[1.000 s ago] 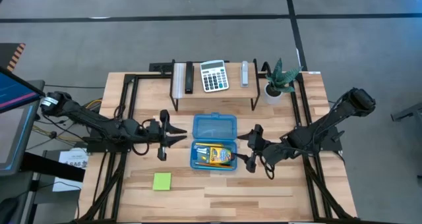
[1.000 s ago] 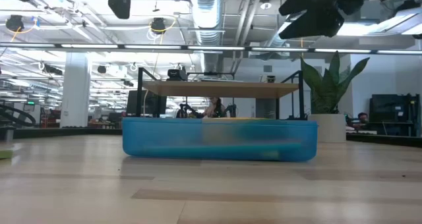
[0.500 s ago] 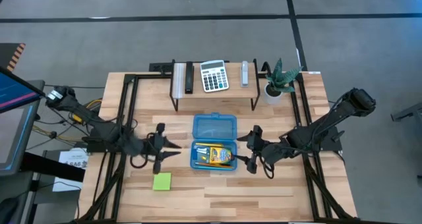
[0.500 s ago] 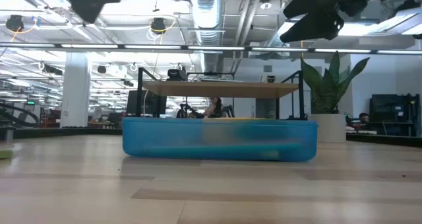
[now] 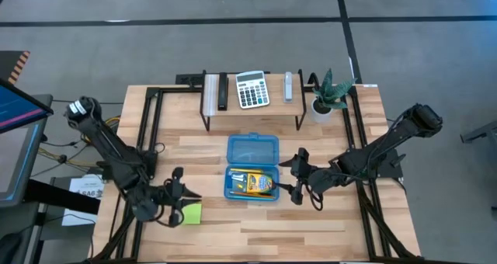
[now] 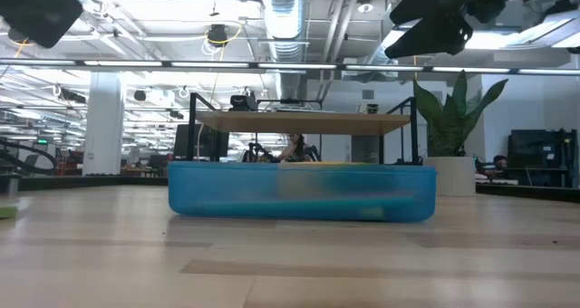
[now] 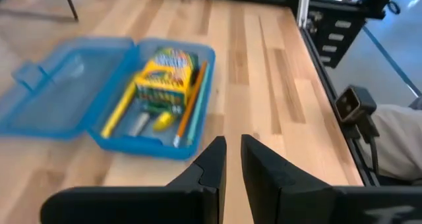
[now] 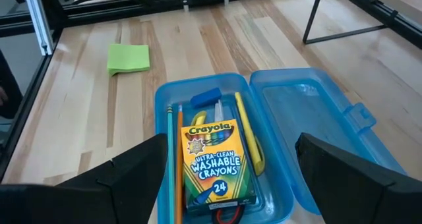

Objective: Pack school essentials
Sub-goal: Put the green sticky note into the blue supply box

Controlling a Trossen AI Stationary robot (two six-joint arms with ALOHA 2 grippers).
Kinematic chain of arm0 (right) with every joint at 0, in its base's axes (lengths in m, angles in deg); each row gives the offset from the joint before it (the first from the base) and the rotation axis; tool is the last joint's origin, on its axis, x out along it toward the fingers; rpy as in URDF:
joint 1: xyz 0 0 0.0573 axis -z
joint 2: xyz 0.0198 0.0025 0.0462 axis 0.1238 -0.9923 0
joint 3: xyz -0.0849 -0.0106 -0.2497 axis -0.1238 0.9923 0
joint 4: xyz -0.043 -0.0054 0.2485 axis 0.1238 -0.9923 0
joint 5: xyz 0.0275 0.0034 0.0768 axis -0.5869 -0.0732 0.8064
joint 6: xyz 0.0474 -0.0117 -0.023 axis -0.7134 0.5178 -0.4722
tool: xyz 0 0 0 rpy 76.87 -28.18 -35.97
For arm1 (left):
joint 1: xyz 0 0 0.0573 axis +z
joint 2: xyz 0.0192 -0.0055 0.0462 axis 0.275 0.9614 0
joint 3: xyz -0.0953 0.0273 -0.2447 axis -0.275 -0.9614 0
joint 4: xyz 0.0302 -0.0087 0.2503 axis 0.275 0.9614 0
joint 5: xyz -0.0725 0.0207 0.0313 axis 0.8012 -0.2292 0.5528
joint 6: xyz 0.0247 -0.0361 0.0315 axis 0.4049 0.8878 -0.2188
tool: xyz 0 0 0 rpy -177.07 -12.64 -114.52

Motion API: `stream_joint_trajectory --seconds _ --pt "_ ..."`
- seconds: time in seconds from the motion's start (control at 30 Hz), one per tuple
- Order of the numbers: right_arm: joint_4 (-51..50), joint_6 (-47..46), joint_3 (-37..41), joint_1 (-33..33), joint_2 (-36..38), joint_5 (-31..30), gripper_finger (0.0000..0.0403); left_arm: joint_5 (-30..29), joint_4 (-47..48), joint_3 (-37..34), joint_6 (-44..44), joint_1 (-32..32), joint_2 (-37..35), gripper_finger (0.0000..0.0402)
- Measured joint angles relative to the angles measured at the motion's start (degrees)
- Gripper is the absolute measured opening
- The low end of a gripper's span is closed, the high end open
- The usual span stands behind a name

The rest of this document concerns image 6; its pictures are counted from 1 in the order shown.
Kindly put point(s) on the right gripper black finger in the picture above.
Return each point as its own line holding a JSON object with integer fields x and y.
{"x": 426, "y": 2}
{"x": 435, "y": 36}

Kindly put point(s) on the crayon box green yellow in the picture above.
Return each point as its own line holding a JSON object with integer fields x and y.
{"x": 317, "y": 163}

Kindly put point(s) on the green sticky note pad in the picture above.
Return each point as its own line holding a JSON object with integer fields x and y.
{"x": 6, "y": 212}

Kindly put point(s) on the blue translucent pencil box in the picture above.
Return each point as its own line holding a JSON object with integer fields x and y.
{"x": 226, "y": 190}

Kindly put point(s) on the snake plant in white pot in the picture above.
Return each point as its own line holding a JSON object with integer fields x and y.
{"x": 448, "y": 118}

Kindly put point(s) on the white column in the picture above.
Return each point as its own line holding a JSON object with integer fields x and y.
{"x": 104, "y": 122}

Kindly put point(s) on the person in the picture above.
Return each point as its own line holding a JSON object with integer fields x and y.
{"x": 499, "y": 162}
{"x": 294, "y": 149}

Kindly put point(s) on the black equipment cabinet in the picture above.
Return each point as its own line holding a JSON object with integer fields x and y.
{"x": 539, "y": 154}

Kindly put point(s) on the wooden shelf riser black legs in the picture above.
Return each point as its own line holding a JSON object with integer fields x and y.
{"x": 299, "y": 123}

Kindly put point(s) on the long ceiling light strip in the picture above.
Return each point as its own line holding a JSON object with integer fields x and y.
{"x": 208, "y": 64}

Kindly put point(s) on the black ceiling device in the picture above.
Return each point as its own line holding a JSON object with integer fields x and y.
{"x": 217, "y": 34}

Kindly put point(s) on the black background monitor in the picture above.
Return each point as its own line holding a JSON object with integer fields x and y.
{"x": 199, "y": 140}

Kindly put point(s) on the silver ceiling air duct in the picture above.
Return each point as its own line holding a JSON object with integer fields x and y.
{"x": 284, "y": 22}

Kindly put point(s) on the black left arm base frame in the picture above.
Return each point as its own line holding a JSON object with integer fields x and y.
{"x": 90, "y": 181}

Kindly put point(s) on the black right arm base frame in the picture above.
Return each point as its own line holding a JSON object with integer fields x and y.
{"x": 530, "y": 192}

